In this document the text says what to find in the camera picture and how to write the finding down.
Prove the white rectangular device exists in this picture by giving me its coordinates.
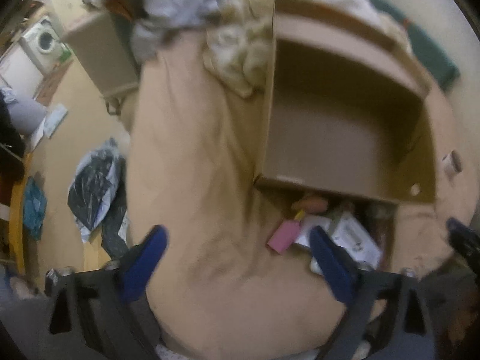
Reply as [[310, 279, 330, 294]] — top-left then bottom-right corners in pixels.
[[294, 211, 383, 269]]

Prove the small white tape roll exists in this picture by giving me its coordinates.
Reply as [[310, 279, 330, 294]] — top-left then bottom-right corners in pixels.
[[441, 150, 463, 179]]

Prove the black plastic bag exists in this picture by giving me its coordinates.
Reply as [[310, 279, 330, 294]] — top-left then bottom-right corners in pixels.
[[67, 137, 129, 259]]

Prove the blue cloth on floor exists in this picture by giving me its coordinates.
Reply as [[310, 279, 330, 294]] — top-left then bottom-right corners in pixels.
[[23, 177, 47, 241]]

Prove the large brown cardboard box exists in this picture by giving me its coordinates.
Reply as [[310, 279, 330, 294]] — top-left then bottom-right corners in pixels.
[[254, 0, 436, 204]]

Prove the green cushion with orange stripe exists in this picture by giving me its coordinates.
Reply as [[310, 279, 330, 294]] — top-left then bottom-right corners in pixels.
[[370, 0, 461, 91]]

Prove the white paper on floor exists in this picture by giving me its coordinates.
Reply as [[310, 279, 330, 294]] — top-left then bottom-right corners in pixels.
[[44, 103, 68, 139]]

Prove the small brown bedside box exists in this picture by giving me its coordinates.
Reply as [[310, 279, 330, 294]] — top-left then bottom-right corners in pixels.
[[63, 10, 140, 99]]

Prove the white washing machine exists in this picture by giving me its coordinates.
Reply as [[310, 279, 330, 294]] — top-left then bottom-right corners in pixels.
[[19, 16, 64, 76]]

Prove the cream crumpled blanket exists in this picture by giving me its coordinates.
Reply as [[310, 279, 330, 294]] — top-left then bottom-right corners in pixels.
[[203, 0, 413, 98]]

